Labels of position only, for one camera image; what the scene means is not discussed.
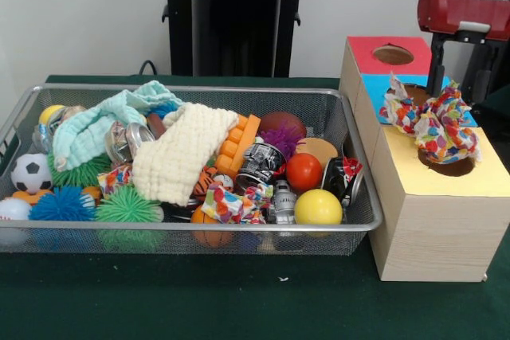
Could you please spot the white baseball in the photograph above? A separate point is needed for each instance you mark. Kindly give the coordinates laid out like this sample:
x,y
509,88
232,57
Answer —
x,y
14,209

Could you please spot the shallow clear mesh bin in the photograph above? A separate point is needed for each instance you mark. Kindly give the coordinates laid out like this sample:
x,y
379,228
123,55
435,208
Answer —
x,y
79,244

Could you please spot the green spiky ball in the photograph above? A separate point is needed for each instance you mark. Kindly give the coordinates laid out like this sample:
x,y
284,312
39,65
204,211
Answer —
x,y
127,206

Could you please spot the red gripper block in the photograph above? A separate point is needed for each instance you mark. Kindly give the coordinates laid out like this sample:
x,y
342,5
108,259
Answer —
x,y
450,9

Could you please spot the blue spiky ball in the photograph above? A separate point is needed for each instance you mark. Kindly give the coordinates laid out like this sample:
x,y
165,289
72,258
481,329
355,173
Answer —
x,y
60,204

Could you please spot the large yellow ball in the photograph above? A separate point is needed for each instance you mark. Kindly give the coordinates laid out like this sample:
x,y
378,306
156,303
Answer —
x,y
318,206

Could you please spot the dark green side table cloth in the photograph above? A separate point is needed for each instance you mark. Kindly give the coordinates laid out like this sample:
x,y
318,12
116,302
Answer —
x,y
498,103

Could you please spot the cream knitted cloth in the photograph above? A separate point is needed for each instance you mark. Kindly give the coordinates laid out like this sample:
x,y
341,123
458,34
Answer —
x,y
179,157

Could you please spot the colourful patterned paper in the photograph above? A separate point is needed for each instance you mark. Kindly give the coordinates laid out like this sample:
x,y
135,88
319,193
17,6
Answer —
x,y
227,204
438,137

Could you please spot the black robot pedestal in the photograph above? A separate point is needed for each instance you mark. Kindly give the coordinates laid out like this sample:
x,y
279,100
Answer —
x,y
235,37

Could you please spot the wooden box with three holes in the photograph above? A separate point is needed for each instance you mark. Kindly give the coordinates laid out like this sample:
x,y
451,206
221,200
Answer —
x,y
438,236

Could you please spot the red orange ball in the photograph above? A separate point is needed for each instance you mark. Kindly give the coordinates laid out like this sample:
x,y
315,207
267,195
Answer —
x,y
303,171

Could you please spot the black upright panel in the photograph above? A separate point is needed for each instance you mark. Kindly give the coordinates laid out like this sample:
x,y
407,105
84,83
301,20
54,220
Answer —
x,y
503,65

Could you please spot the black and white soccer ball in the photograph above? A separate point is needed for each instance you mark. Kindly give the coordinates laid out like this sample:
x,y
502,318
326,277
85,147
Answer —
x,y
31,173

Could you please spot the mint green cloth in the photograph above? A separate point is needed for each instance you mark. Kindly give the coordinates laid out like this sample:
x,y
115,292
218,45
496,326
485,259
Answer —
x,y
87,129

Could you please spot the purple spiky ball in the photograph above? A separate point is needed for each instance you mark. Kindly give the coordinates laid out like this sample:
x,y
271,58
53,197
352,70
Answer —
x,y
281,137

